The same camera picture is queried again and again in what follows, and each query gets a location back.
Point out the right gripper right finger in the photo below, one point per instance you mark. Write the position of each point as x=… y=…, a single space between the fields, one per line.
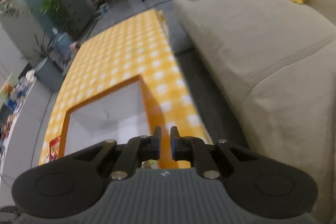
x=195 y=151

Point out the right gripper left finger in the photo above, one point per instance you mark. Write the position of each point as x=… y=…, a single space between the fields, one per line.
x=136 y=151

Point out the red snack bag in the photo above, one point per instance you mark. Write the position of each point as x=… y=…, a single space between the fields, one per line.
x=54 y=145

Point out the orange cardboard box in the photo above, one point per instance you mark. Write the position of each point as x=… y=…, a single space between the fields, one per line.
x=121 y=112

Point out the yellow checkered tablecloth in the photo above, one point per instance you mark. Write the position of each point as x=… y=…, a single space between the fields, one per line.
x=135 y=48

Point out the grey trash bin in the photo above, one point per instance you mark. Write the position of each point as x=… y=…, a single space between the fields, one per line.
x=49 y=74

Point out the white TV cabinet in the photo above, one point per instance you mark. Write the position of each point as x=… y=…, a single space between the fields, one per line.
x=24 y=144

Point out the pink small heater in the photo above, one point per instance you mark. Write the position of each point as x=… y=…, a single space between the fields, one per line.
x=74 y=48

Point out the beige sofa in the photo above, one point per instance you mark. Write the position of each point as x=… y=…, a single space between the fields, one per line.
x=274 y=61

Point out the blue water bottle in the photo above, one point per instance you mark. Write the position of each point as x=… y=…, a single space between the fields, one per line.
x=62 y=42

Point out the green potted plant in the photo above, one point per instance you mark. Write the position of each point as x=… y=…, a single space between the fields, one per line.
x=57 y=13

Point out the picture frame with flowers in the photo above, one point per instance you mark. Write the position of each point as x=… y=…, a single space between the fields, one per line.
x=9 y=92

